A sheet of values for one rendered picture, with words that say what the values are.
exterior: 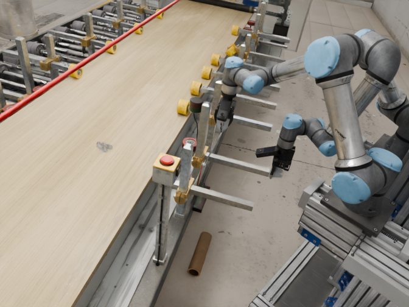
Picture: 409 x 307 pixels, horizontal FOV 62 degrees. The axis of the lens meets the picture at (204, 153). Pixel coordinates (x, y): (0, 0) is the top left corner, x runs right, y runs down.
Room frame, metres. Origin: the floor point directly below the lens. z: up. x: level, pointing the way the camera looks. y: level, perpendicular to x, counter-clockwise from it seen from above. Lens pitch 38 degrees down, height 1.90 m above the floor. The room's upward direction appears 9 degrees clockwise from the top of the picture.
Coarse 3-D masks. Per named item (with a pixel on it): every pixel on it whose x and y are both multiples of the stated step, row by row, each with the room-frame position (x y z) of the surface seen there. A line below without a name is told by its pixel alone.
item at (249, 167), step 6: (192, 156) 1.34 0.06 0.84; (210, 156) 1.33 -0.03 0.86; (216, 156) 1.34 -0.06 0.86; (222, 156) 1.35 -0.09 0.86; (216, 162) 1.32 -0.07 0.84; (222, 162) 1.32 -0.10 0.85; (228, 162) 1.31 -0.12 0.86; (234, 162) 1.31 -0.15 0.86; (240, 162) 1.32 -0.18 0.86; (240, 168) 1.30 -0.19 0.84; (246, 168) 1.30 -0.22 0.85; (252, 168) 1.29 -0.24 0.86; (258, 168) 1.30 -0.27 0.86; (264, 168) 1.30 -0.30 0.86; (264, 174) 1.28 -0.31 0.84
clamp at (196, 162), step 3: (207, 147) 1.39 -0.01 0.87; (204, 150) 1.36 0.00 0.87; (207, 150) 1.38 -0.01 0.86; (204, 153) 1.33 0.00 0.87; (204, 156) 1.33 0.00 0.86; (195, 159) 1.28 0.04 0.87; (198, 159) 1.28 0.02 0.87; (201, 159) 1.29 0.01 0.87; (192, 162) 1.27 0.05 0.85; (195, 162) 1.27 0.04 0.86; (198, 162) 1.27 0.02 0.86; (201, 162) 1.28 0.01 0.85; (192, 165) 1.27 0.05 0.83; (195, 165) 1.27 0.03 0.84; (198, 165) 1.27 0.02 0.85
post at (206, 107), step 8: (208, 104) 1.30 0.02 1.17; (208, 112) 1.29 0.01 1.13; (200, 120) 1.30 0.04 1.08; (208, 120) 1.32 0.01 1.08; (200, 128) 1.30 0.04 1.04; (200, 136) 1.30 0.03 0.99; (200, 144) 1.30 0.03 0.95; (200, 152) 1.29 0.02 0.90; (200, 168) 1.31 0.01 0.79; (192, 176) 1.30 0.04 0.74
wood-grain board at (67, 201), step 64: (128, 64) 2.15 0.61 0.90; (192, 64) 2.32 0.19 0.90; (0, 128) 1.24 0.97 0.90; (64, 128) 1.32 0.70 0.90; (128, 128) 1.40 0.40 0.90; (0, 192) 0.86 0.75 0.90; (64, 192) 0.91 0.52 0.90; (128, 192) 0.96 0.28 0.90; (0, 256) 0.59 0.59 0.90; (64, 256) 0.63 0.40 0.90
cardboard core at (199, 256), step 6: (204, 234) 1.48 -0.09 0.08; (210, 234) 1.49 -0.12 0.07; (198, 240) 1.44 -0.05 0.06; (204, 240) 1.43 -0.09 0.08; (210, 240) 1.45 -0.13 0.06; (198, 246) 1.38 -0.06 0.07; (204, 246) 1.38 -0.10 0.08; (198, 252) 1.33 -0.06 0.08; (204, 252) 1.34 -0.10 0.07; (192, 258) 1.29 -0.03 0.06; (198, 258) 1.28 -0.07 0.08; (204, 258) 1.31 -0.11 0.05; (192, 264) 1.23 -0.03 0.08; (198, 264) 1.24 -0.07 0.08; (192, 270) 1.23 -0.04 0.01; (198, 270) 1.20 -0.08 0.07
